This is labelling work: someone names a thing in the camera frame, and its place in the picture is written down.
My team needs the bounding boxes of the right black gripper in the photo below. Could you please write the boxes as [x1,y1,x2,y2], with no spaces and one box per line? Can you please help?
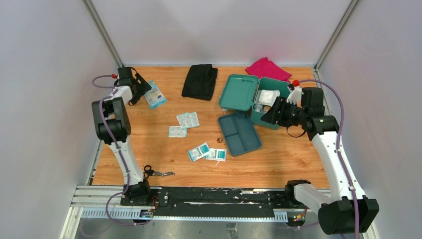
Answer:
[260,96,308,127]

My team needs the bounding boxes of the light blue mask packet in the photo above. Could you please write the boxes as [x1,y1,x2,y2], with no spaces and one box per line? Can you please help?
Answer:
[144,81,167,109]

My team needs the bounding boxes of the white gauze pad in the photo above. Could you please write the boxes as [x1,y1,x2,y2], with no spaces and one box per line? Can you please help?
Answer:
[254,90,281,107]

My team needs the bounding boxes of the teal medicine box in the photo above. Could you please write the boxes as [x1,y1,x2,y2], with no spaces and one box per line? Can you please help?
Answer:
[218,74,290,130]

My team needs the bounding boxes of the teal white sachet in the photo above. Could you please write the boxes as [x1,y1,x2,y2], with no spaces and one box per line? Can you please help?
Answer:
[204,148,227,162]
[187,142,210,162]

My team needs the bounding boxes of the white bottle green label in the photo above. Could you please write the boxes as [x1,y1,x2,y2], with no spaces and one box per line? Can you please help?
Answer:
[253,104,264,113]

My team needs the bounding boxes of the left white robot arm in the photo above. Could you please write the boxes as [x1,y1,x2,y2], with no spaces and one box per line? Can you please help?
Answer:
[91,67,153,206]

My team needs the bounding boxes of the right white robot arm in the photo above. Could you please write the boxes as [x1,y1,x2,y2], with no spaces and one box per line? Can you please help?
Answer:
[261,86,380,236]

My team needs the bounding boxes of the pink folded cloth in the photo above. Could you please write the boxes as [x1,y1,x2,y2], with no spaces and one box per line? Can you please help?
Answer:
[245,57,292,82]

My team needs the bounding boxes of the dark teal divided tray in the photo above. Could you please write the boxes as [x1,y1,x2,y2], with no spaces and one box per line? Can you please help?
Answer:
[217,111,262,157]

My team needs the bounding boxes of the bandage strips pack lower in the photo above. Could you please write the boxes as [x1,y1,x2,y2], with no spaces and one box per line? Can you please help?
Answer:
[168,126,187,138]

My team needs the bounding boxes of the black folded cloth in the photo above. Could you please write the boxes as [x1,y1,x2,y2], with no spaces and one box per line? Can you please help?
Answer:
[181,64,218,101]

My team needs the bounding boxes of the black handled scissors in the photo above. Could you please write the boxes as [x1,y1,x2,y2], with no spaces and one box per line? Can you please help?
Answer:
[143,165,176,179]

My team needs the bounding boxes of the black metal base rail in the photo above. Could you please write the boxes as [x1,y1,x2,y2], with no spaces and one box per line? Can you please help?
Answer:
[67,184,372,228]

